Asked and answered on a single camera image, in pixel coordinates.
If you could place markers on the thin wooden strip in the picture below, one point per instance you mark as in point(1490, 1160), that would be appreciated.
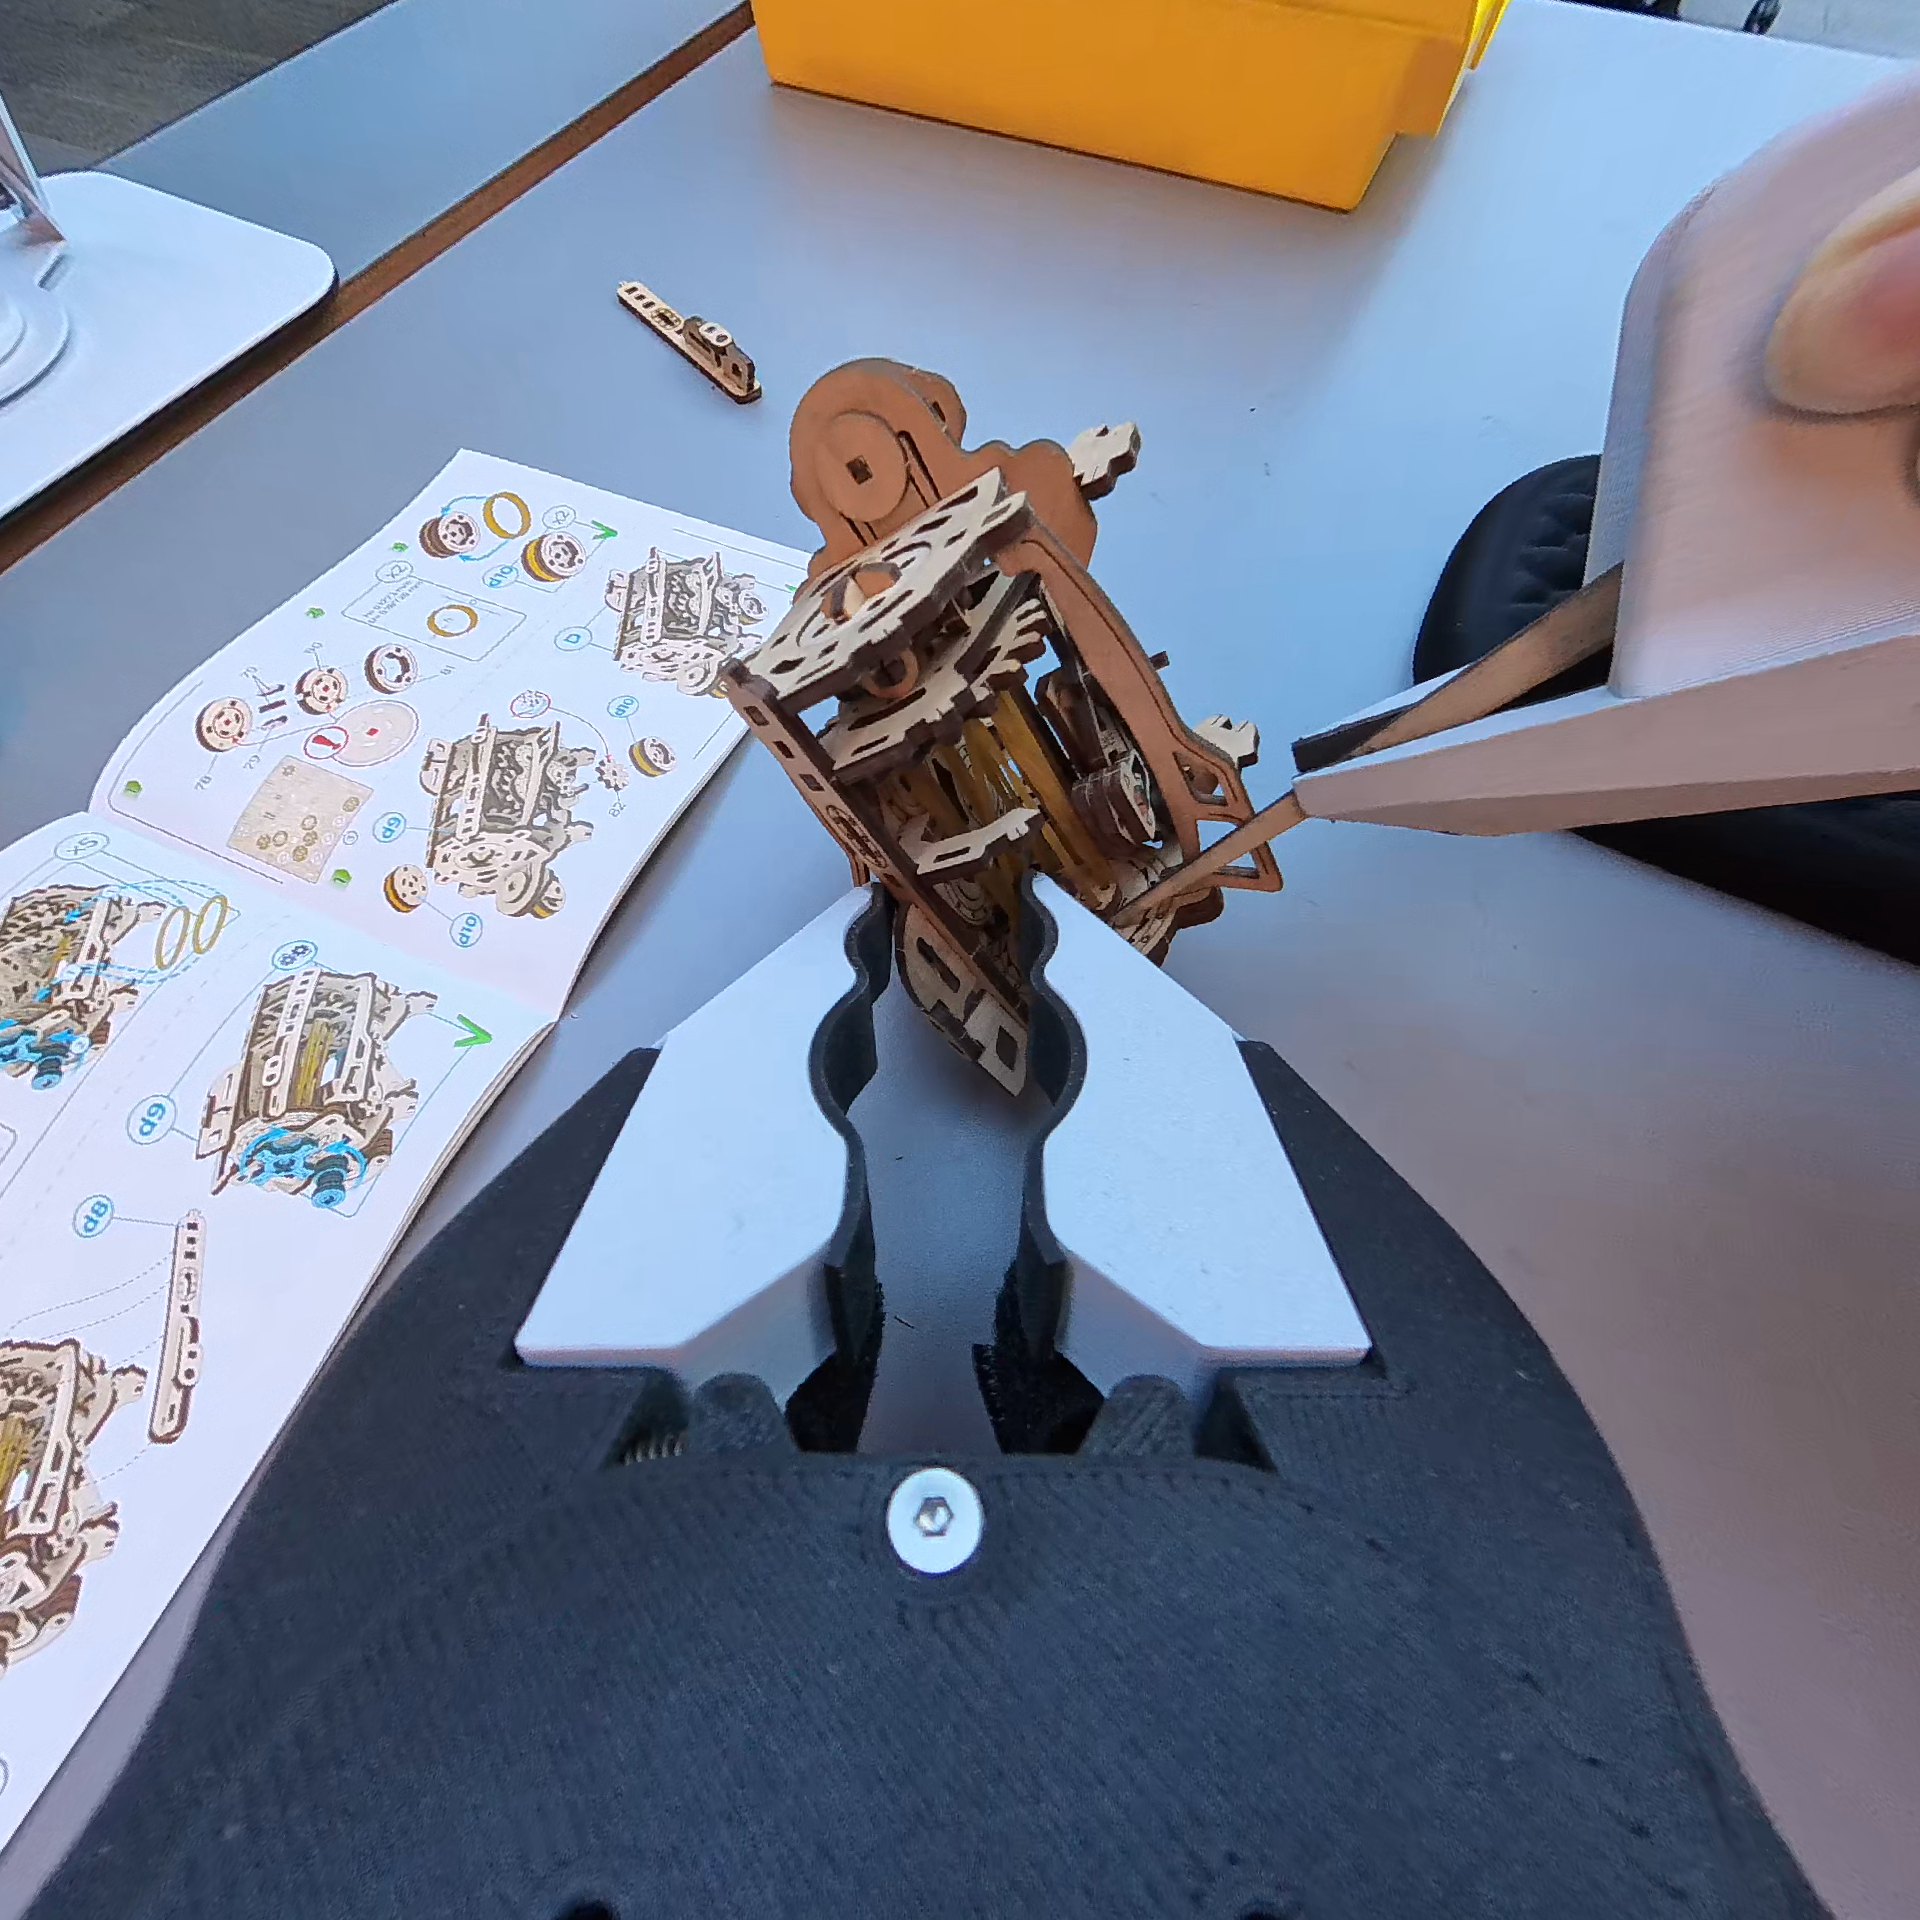
point(1214, 852)

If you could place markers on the wooden mechanical model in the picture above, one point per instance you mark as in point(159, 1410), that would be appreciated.
point(932, 629)

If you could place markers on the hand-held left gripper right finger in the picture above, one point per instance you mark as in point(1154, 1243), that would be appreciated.
point(1186, 1201)

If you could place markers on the black padded wrist rest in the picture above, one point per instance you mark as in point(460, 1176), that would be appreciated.
point(1516, 585)

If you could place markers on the model instruction booklet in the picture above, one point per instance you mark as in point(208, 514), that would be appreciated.
point(301, 900)

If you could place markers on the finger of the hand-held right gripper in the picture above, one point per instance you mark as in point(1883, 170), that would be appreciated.
point(1501, 660)
point(1576, 763)

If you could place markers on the white monitor stand base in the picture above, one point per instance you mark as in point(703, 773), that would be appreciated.
point(182, 283)

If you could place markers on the person's right hand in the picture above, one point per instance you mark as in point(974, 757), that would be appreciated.
point(1861, 322)

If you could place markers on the yellow plastic bin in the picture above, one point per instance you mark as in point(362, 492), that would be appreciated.
point(1109, 90)

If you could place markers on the small slotted wooden part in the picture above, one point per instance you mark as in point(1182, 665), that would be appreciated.
point(692, 340)

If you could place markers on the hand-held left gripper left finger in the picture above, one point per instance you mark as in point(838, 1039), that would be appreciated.
point(720, 1184)

